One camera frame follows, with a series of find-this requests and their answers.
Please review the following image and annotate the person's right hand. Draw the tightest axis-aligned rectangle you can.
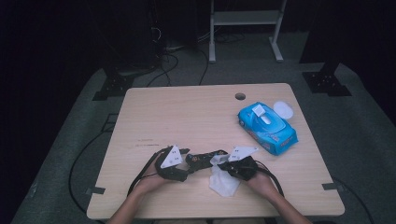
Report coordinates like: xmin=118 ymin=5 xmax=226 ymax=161
xmin=247 ymin=172 xmax=277 ymax=197

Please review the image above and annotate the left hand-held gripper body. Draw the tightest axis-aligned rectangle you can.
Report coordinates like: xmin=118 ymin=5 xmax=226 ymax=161
xmin=154 ymin=145 xmax=184 ymax=181

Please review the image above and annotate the black stand base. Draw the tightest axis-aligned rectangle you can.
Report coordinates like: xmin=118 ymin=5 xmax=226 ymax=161
xmin=92 ymin=66 xmax=135 ymax=102
xmin=301 ymin=60 xmax=353 ymax=98

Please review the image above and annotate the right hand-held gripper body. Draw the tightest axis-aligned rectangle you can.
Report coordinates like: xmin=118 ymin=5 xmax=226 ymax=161
xmin=227 ymin=146 xmax=260 ymax=181

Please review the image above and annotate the blue toy car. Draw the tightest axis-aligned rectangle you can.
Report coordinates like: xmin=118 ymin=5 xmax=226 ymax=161
xmin=185 ymin=149 xmax=229 ymax=174

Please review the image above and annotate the grey tape piece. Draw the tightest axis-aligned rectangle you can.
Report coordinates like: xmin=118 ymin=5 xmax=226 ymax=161
xmin=85 ymin=186 xmax=106 ymax=196
xmin=321 ymin=182 xmax=347 ymax=192

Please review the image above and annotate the left hand-held gripper cable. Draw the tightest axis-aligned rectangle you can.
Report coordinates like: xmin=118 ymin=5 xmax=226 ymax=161
xmin=127 ymin=147 xmax=171 ymax=197

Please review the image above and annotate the white wet wipe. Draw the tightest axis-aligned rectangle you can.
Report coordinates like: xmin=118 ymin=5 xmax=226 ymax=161
xmin=208 ymin=154 xmax=242 ymax=198

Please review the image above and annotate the person's left hand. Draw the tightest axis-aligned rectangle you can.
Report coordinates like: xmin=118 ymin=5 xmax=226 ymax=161
xmin=134 ymin=160 xmax=171 ymax=195

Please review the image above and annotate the black floor cable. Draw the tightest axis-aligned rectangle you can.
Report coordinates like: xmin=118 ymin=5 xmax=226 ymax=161
xmin=146 ymin=51 xmax=180 ymax=88
xmin=330 ymin=176 xmax=375 ymax=224
xmin=68 ymin=124 xmax=110 ymax=223
xmin=197 ymin=48 xmax=210 ymax=87

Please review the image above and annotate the hand-held gripper cable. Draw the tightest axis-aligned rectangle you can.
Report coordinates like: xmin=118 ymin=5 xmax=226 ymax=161
xmin=127 ymin=147 xmax=171 ymax=197
xmin=255 ymin=160 xmax=285 ymax=198

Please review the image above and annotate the right hand-held gripper cable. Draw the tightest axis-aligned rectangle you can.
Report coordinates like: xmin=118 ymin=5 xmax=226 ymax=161
xmin=255 ymin=160 xmax=285 ymax=198

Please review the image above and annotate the white metal stand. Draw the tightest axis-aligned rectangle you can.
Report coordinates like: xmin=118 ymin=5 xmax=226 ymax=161
xmin=208 ymin=0 xmax=288 ymax=64

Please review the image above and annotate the blue wet wipes pack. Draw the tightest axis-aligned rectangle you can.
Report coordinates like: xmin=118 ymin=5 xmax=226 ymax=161
xmin=237 ymin=99 xmax=299 ymax=157

